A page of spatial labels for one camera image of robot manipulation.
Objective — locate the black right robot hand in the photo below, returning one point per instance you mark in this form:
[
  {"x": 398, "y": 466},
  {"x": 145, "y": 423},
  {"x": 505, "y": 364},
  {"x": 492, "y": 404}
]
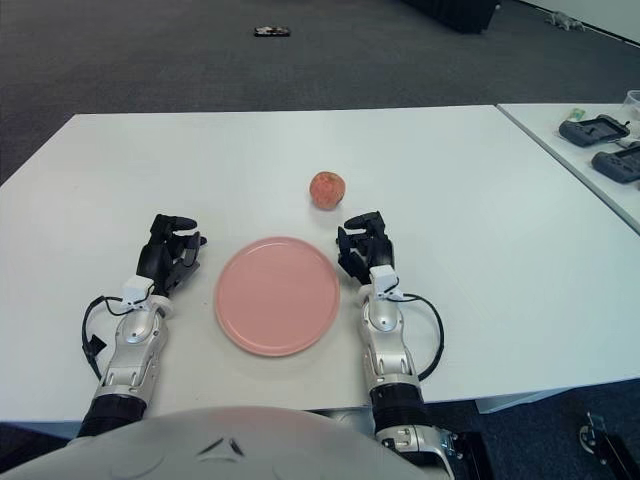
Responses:
[{"x": 377, "y": 247}]

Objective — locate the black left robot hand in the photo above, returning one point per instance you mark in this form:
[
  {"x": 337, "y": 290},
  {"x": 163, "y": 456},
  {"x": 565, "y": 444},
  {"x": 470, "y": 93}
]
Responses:
[{"x": 155, "y": 255}]

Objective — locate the red apple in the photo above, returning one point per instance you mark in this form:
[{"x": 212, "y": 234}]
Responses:
[{"x": 327, "y": 190}]

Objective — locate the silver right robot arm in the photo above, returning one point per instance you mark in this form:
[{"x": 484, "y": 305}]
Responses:
[{"x": 387, "y": 350}]

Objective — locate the pink round plate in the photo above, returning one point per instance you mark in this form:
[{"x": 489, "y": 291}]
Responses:
[{"x": 277, "y": 295}]

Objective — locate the grey robot torso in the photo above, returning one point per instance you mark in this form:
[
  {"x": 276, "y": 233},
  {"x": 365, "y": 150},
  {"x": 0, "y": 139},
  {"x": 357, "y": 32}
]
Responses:
[{"x": 200, "y": 450}]

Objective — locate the small dark flat floor object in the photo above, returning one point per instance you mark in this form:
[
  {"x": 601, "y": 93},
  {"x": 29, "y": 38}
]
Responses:
[{"x": 272, "y": 31}]

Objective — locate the small green packet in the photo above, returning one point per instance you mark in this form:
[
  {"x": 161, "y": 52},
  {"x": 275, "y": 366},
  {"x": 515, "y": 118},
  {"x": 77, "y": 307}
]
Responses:
[{"x": 577, "y": 114}]

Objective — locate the black box furniture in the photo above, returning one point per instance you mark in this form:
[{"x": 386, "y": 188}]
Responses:
[{"x": 450, "y": 15}]

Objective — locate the dark grey handheld controller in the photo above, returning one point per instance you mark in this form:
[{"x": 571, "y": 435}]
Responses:
[
  {"x": 617, "y": 165},
  {"x": 595, "y": 130}
]

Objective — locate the grey object on floor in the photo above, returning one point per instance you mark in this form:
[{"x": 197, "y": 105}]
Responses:
[{"x": 562, "y": 21}]

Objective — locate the clear plastic container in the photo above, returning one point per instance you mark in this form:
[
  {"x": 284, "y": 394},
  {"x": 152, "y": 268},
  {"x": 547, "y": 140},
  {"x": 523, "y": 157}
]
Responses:
[{"x": 634, "y": 102}]

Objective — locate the black metal frame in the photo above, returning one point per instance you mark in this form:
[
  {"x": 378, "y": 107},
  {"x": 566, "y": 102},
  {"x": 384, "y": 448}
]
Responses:
[{"x": 607, "y": 445}]

